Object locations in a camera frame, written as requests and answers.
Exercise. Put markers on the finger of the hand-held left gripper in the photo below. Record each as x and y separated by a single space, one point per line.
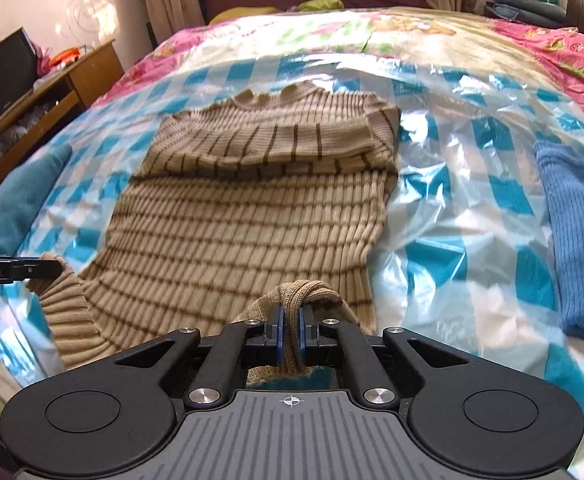
37 269

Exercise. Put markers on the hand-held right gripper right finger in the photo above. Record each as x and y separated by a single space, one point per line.
305 335

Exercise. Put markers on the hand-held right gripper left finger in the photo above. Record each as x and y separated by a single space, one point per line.
277 335

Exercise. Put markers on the beige striped knit sweater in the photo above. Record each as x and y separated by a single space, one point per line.
222 210

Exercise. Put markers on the folded blue clothes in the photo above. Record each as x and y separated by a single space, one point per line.
527 7

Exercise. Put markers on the teal cloth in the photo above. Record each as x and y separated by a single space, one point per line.
17 195

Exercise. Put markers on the blue white checkered plastic sheet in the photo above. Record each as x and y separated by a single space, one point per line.
447 210

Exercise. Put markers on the black monitor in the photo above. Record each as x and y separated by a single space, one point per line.
2 75

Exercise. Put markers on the wooden side cabinet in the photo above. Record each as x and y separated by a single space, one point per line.
92 75

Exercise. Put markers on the orange item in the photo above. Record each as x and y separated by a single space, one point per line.
64 56

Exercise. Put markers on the blue knit cloth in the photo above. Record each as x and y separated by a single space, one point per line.
577 240

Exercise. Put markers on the yellow pillow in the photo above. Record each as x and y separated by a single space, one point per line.
242 15

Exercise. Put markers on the pink floral quilt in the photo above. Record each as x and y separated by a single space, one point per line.
422 27

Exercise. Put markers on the green pillow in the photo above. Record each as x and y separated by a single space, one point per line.
321 4

